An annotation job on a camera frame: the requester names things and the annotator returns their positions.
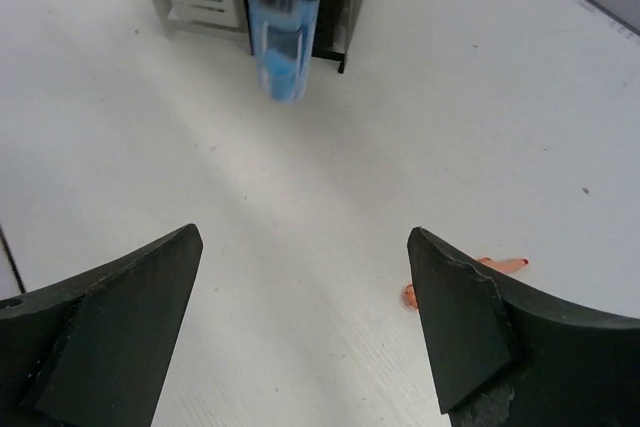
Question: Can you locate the black mesh pen holder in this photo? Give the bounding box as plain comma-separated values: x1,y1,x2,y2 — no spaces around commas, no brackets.
246,0,363,73

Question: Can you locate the blue small highlighter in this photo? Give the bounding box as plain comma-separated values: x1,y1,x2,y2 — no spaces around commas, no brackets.
247,0,319,102

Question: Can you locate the orange highlighter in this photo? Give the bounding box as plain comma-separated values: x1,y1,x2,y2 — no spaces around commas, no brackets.
402,257,529,310

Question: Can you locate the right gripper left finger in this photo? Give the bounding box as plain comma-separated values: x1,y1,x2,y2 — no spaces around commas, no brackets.
1,224,203,427

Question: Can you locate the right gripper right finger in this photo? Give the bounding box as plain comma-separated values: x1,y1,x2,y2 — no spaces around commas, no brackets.
407,227,639,426

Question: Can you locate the white slotted pen holder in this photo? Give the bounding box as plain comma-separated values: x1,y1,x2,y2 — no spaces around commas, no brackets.
151,0,249,43

